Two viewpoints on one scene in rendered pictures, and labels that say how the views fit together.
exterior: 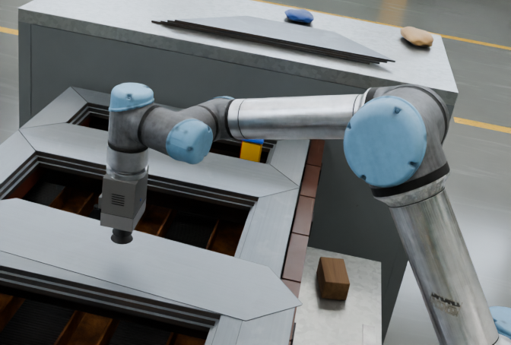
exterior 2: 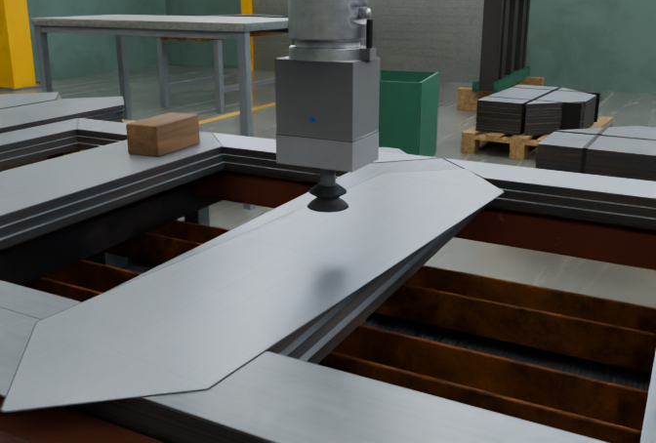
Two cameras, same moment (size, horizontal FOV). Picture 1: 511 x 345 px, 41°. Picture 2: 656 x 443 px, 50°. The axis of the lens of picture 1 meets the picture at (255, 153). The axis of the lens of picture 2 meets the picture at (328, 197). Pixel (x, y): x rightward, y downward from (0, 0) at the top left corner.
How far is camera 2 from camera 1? 155 cm
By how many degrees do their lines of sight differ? 102
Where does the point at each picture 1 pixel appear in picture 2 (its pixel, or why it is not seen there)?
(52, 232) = (402, 206)
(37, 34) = not seen: outside the picture
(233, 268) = (225, 336)
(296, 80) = not seen: outside the picture
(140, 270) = (268, 250)
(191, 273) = (236, 289)
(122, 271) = (273, 239)
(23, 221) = (432, 193)
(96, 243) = (364, 227)
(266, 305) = (54, 354)
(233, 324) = (43, 310)
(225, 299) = (122, 310)
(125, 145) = not seen: outside the picture
